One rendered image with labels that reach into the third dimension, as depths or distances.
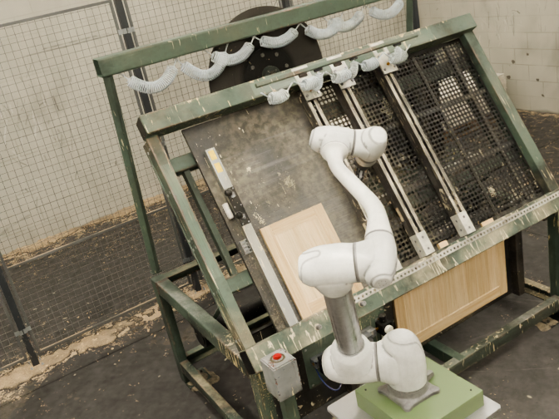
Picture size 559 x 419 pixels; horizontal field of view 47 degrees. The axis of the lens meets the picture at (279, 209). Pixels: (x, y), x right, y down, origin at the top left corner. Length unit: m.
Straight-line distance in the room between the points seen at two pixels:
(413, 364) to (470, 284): 1.63
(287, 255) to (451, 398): 1.05
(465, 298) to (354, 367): 1.72
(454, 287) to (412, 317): 0.35
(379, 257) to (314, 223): 1.25
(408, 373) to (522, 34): 6.63
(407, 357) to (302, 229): 1.00
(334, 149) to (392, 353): 0.80
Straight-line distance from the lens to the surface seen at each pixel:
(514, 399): 3.96
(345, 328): 2.35
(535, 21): 8.59
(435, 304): 3.95
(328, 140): 2.41
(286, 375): 2.84
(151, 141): 3.15
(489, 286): 4.26
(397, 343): 2.53
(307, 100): 3.42
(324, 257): 2.08
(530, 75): 8.79
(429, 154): 3.71
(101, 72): 3.52
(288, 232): 3.21
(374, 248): 2.09
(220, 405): 3.94
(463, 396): 2.69
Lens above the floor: 2.55
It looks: 22 degrees down
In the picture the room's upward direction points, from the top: 12 degrees counter-clockwise
